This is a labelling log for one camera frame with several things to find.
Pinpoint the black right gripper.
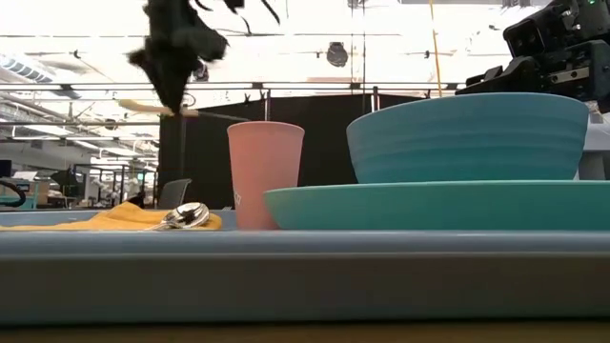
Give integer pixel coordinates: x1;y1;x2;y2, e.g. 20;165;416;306
455;40;610;113

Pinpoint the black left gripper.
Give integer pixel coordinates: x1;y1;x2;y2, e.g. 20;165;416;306
127;0;230;113

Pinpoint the blue bowl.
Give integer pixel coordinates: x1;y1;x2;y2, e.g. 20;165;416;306
346;91;590;185

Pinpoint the pink cup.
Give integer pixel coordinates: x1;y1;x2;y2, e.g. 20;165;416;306
227;120;306;232

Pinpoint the metal spoon orange handle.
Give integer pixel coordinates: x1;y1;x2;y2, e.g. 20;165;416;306
145;202;212;232

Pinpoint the yellow cloth napkin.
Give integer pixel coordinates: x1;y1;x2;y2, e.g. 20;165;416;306
0;201;224;232

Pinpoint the blue plastic tray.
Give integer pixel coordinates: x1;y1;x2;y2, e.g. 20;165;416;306
0;209;610;326

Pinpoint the grey desk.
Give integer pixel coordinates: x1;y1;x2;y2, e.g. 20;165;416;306
579;111;610;181

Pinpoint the teal plate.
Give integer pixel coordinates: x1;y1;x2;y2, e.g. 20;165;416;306
264;179;610;232

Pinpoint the black partition panel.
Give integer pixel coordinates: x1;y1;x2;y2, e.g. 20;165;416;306
158;93;425;211

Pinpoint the dark round ceiling fixture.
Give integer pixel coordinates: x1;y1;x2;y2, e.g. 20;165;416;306
326;41;351;69

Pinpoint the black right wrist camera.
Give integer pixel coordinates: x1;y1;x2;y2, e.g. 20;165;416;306
502;17;548;57

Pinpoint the yellow hanging cable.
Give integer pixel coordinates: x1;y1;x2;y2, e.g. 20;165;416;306
428;0;442;97

